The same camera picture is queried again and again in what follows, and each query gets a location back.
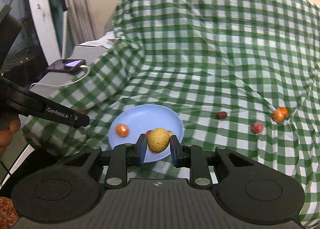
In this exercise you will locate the blue round plate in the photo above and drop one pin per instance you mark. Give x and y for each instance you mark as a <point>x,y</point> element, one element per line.
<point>142,118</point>

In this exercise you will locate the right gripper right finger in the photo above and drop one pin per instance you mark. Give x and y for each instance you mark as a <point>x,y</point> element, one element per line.
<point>193,158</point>

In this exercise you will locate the small orange on plate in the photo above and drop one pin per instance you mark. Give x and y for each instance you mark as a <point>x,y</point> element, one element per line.
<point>122,130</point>

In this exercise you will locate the red fruit on plate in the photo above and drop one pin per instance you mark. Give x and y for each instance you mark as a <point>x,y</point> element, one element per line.
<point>148,133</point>

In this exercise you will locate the white ring light stand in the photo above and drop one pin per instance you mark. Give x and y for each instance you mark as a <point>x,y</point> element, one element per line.
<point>62,24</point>

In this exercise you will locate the red apple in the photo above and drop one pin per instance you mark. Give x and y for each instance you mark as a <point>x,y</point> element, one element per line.
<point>257,128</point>

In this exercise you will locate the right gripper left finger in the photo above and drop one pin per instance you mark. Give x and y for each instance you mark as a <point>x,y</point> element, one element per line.
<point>122,157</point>

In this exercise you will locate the plastic-wrapped orange tangerine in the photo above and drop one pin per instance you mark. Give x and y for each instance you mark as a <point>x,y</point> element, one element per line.
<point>278,115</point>

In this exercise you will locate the black smartphone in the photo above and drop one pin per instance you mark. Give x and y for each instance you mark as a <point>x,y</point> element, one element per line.
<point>65,66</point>

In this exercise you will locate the white paper with red print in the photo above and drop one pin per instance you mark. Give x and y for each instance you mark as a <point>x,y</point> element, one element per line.
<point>106,41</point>

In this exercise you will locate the yellow-brown round fruit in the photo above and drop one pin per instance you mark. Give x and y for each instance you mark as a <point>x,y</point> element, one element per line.
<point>158,140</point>

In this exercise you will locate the green white checkered tablecloth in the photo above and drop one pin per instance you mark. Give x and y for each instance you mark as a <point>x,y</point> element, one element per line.
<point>200,57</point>

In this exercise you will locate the bright orange tangerine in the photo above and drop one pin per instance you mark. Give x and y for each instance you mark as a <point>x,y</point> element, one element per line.
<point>284,112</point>

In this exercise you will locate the person left hand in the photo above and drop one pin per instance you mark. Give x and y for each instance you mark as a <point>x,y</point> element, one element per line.
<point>7,134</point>

